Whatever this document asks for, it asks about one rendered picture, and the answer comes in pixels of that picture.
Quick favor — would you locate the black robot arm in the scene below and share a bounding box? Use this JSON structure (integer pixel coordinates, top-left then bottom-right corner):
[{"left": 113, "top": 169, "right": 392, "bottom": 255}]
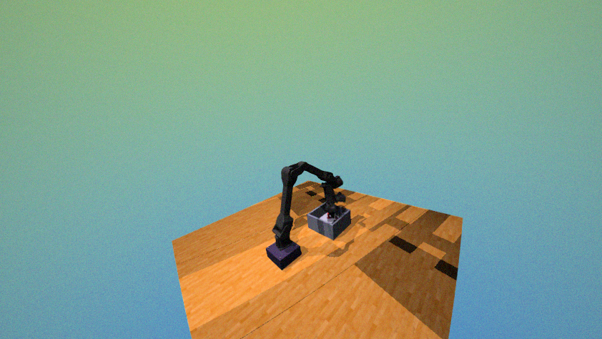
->
[{"left": 272, "top": 162, "right": 346, "bottom": 251}]

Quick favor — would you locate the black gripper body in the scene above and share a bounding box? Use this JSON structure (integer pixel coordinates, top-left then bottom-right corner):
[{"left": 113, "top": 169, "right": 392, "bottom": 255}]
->
[{"left": 325, "top": 192, "right": 337, "bottom": 213}]

